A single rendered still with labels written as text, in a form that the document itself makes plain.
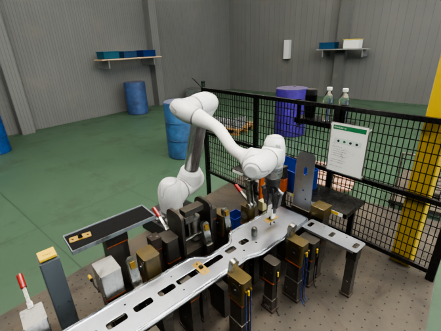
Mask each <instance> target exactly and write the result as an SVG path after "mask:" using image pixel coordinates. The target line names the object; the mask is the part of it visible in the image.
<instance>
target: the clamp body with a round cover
mask: <svg viewBox="0 0 441 331"><path fill-rule="evenodd" d="M136 259H137V263H138V269H139V273H140V276H141V277H142V283H145V282H147V281H149V280H150V279H152V278H154V277H155V276H157V275H159V274H161V273H162V270H161V262H160V257H159V252H158V251H157V250H156V249H155V248H154V247H153V246H152V245H150V244H149V245H147V246H145V247H143V248H141V249H139V250H137V251H136Z"/></svg>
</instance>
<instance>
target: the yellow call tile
mask: <svg viewBox="0 0 441 331"><path fill-rule="evenodd" d="M36 254H37V257H38V260H39V262H40V263H42V262H44V261H46V260H49V259H51V258H54V257H56V256H57V254H56V252H55V250H54V248H53V247H51V248H48V249H46V250H43V251H41V252H39V253H36Z"/></svg>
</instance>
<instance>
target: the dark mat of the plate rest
mask: <svg viewBox="0 0 441 331"><path fill-rule="evenodd" d="M152 216H154V215H152V214H151V213H150V212H149V211H148V210H146V209H145V208H144V207H142V206H141V207H139V208H136V209H133V210H131V211H128V212H126V213H123V214H121V215H118V216H116V217H113V218H111V219H108V220H106V221H103V222H101V223H98V224H96V225H93V226H91V227H88V228H86V229H83V230H81V231H78V232H75V233H73V234H70V235H68V236H65V239H66V241H67V242H68V244H69V245H70V247H71V249H72V250H73V251H74V250H76V249H78V248H80V247H83V246H85V245H87V244H90V243H91V242H94V241H96V240H99V239H101V238H104V237H105V236H108V235H110V234H113V233H115V232H117V231H120V230H122V229H124V228H127V227H129V226H131V225H134V224H135V223H138V222H140V221H143V220H145V219H147V218H149V217H152ZM86 232H91V235H92V236H90V237H88V238H84V239H82V240H79V241H77V242H73V243H70V241H69V238H71V237H74V236H77V235H78V234H83V233H86Z"/></svg>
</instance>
